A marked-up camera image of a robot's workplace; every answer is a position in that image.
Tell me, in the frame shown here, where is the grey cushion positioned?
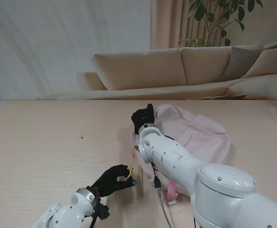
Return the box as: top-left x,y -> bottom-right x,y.
220,47 -> 264,83

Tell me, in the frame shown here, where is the beige cushion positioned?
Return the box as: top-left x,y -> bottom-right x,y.
241,44 -> 277,79

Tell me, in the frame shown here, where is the tall green houseplant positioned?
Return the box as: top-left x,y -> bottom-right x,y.
177,0 -> 264,48

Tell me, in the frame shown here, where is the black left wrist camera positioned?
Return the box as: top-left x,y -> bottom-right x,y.
96,204 -> 110,220

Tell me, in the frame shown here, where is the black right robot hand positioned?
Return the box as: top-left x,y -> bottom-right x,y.
131,104 -> 156,135

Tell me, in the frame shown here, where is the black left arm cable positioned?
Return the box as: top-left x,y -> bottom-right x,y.
88,190 -> 103,228

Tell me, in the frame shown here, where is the red black right arm cable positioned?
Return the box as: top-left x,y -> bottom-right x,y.
151,162 -> 198,228

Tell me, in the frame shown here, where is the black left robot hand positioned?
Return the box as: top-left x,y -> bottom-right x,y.
90,164 -> 138,198

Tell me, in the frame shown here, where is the beige curtain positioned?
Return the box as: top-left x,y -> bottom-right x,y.
150,0 -> 234,50

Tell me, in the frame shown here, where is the beige sofa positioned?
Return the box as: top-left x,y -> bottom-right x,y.
85,40 -> 277,107

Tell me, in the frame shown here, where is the pink backpack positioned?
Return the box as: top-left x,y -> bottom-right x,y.
125,103 -> 232,206

